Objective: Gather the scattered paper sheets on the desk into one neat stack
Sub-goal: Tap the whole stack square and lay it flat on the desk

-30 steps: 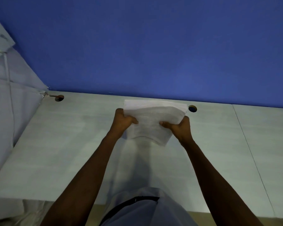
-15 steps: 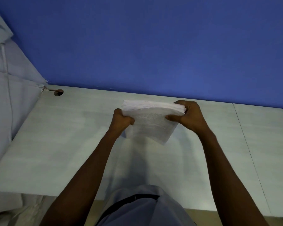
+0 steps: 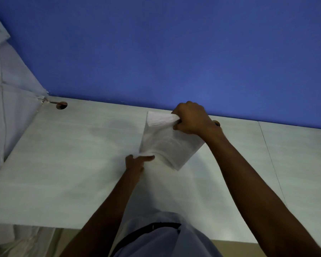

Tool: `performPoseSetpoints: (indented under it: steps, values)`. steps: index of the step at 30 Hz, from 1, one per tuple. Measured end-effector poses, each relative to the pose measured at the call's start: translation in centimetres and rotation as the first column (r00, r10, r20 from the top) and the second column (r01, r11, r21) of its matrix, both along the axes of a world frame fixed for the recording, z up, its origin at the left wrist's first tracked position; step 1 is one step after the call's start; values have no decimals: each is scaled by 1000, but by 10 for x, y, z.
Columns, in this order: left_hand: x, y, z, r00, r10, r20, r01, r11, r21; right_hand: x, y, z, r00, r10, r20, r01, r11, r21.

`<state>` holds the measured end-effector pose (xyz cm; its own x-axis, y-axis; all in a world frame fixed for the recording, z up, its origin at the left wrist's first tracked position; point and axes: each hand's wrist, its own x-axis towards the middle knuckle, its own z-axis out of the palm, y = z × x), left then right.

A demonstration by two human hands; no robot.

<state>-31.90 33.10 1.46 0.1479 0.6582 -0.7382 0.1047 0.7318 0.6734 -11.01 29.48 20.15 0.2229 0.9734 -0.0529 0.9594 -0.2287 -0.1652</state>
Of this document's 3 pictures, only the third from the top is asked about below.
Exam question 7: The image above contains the person's right hand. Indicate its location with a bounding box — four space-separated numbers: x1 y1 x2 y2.
171 101 225 143

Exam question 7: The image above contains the person's left hand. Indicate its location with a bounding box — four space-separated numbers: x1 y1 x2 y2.
125 154 156 176

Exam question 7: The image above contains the neat stack of printed sheets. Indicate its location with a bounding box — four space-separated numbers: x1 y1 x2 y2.
138 111 206 172

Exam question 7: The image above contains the person's left forearm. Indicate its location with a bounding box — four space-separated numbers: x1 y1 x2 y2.
60 168 145 257

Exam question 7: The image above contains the person's right forearm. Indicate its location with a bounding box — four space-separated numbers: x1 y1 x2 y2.
203 133 321 257

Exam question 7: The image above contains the white shirt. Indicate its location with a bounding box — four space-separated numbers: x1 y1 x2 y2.
109 211 224 257

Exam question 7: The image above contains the black strap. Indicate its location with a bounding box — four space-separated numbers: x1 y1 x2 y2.
112 222 182 255

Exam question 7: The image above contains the white cable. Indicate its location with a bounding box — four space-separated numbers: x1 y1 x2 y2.
0 46 9 158

